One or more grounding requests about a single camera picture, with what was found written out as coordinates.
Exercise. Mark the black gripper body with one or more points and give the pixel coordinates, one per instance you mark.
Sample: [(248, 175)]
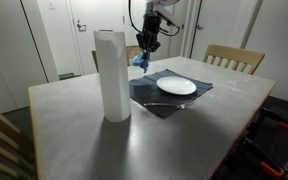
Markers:
[(148, 40)]

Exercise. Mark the blue towel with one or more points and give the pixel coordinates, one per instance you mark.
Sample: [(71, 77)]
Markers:
[(138, 60)]

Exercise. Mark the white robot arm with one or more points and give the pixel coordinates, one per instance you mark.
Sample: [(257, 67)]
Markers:
[(154, 15)]

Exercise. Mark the white paper towel roll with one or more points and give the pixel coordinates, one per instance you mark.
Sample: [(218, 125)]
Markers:
[(112, 76)]

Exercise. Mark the white round plate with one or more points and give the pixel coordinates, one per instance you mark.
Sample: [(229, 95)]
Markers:
[(176, 85)]

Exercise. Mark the wooden slat-back chair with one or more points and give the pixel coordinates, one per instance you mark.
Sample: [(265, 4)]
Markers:
[(0, 146), (133, 51), (234, 55)]

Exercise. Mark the dark blue placemat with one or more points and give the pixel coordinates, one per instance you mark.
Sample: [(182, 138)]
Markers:
[(147, 90)]

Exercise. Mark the silver metal fork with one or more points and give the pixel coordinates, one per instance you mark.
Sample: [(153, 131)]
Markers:
[(164, 104)]

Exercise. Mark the white door with deadbolt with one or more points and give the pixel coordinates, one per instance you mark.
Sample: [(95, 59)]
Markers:
[(97, 13)]

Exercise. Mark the plain white door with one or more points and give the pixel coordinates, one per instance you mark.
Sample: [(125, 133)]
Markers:
[(217, 26)]

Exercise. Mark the black clamp with orange grip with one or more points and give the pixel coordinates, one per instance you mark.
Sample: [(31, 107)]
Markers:
[(285, 126), (270, 169)]

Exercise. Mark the white light switch plate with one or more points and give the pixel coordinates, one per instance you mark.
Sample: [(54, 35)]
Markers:
[(51, 4)]

